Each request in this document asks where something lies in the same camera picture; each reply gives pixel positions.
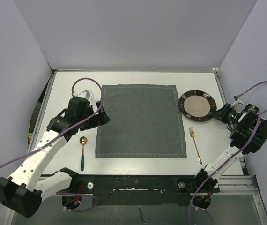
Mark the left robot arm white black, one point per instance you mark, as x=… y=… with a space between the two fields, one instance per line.
x=22 y=191

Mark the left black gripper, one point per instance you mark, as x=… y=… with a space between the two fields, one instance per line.
x=101 y=119

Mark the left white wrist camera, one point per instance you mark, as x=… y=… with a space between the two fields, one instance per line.
x=87 y=94

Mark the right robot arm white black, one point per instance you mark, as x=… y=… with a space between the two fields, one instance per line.
x=248 y=134

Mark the dark rimmed dinner plate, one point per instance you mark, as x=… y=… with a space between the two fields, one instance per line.
x=197 y=105

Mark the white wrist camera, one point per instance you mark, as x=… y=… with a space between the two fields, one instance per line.
x=87 y=94
x=237 y=103

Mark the gold fork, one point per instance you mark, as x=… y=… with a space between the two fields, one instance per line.
x=192 y=135

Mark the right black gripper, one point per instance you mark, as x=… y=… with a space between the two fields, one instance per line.
x=222 y=113

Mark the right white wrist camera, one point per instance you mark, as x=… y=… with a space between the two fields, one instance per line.
x=237 y=103

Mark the gold spoon green handle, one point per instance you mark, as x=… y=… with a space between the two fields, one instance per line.
x=83 y=142

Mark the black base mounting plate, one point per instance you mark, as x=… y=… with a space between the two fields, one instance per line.
x=74 y=199

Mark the aluminium frame rail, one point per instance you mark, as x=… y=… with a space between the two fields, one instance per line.
x=236 y=185

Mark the grey cloth placemat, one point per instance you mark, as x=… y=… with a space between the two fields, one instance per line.
x=145 y=122

